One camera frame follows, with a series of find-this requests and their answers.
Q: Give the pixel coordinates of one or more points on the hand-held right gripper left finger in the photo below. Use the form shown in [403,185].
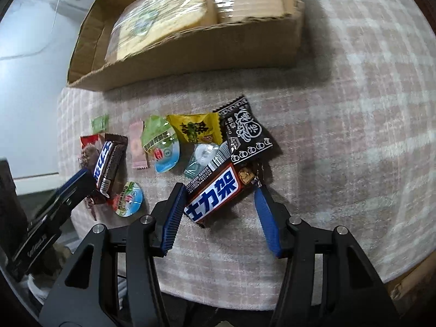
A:
[172,216]

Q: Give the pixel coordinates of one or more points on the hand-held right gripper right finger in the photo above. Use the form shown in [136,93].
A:
[267,221]

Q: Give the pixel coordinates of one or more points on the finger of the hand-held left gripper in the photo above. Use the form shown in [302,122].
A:
[76,184]

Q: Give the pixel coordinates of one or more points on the small brown chocolate bar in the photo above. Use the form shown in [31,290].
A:
[106,167]

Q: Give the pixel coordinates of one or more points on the large brown chocolate bar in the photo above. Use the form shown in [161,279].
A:
[214,194]

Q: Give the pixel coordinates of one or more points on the green candy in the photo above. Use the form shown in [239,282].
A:
[100,123]

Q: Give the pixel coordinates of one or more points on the clear mint candy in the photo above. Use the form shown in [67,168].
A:
[202,156]

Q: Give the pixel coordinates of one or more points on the cardboard box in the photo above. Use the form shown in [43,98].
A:
[87,44]

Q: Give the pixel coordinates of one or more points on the clear bag of chocolates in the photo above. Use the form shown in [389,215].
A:
[88,148]

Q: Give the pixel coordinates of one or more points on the small blue lid jelly cup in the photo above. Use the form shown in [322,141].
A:
[129,199]

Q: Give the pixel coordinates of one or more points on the pink candy packet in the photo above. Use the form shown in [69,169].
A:
[138,146]

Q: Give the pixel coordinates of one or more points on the green lid jelly cup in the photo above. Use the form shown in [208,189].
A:
[160,143]

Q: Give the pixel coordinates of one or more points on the yellow candy packet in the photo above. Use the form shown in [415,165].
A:
[196,127]

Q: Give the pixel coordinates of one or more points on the black patterned snack packet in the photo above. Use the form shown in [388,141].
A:
[247,131]

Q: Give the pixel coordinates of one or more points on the pink checked cloth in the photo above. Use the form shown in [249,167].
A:
[340,109]

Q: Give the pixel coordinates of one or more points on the yellow cracker pack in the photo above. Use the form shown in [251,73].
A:
[163,17]

